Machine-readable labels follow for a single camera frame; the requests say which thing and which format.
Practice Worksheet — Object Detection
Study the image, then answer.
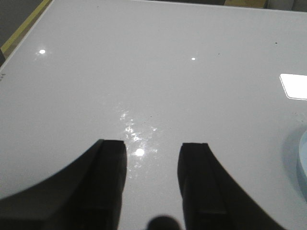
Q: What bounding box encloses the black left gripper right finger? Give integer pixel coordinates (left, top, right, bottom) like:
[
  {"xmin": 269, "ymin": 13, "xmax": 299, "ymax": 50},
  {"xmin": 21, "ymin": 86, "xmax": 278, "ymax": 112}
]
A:
[{"xmin": 177, "ymin": 143, "xmax": 283, "ymax": 230}]

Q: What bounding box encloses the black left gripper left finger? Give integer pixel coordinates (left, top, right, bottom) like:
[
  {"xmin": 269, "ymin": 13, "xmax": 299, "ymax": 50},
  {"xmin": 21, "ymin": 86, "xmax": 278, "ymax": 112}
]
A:
[{"xmin": 0, "ymin": 139, "xmax": 127, "ymax": 230}]

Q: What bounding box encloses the light blue round plate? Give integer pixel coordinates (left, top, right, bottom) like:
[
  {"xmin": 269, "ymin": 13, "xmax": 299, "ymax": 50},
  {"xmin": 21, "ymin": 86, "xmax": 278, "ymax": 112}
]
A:
[{"xmin": 297, "ymin": 131, "xmax": 307, "ymax": 196}]

